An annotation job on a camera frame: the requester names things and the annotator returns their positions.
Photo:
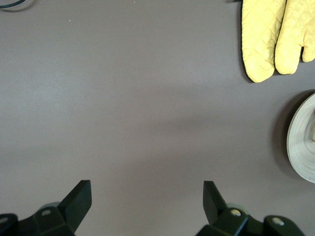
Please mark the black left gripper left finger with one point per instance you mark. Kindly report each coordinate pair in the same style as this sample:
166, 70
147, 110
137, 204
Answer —
73, 206

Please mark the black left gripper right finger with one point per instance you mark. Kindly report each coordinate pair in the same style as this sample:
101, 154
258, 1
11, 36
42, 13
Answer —
212, 206

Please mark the grey round plate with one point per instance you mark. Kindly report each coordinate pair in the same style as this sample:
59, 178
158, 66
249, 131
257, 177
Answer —
299, 142

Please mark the yellow quilted oven mitt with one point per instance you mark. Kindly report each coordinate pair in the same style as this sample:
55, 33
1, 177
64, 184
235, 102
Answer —
292, 41
258, 41

